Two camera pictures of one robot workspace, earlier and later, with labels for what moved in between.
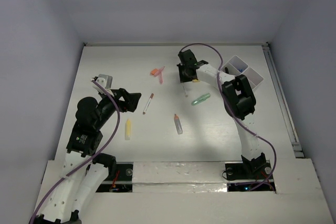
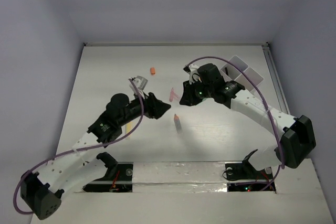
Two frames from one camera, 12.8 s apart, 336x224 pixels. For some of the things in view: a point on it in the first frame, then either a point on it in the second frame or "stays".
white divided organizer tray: (237, 67) stays
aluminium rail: (297, 149) stays
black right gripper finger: (183, 78) → (187, 98)
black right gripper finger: (193, 74) → (198, 94)
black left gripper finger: (122, 105) → (152, 106)
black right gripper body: (186, 68) → (209, 89)
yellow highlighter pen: (127, 129) stays
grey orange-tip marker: (178, 124) stays
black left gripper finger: (132, 99) → (161, 108)
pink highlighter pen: (160, 78) → (171, 95)
